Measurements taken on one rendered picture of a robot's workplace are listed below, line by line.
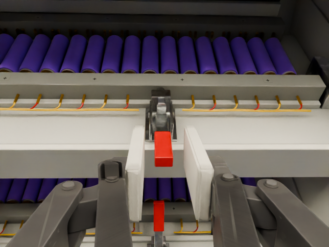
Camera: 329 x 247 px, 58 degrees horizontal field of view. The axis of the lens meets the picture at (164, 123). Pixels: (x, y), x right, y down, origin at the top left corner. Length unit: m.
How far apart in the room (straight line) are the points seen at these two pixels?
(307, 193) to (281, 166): 0.11
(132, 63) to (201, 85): 0.08
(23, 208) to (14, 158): 0.16
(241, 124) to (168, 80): 0.08
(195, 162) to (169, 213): 0.25
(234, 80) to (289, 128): 0.07
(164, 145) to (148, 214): 0.21
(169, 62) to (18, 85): 0.14
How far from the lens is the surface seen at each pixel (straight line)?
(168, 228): 0.42
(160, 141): 0.21
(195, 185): 0.16
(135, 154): 0.16
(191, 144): 0.18
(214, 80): 0.29
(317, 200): 0.39
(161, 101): 0.25
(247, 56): 0.34
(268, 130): 0.29
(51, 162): 0.28
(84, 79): 0.29
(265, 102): 0.31
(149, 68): 0.30
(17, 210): 0.44
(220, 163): 0.17
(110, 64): 0.31
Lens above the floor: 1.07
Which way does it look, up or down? 29 degrees down
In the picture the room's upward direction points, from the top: 1 degrees clockwise
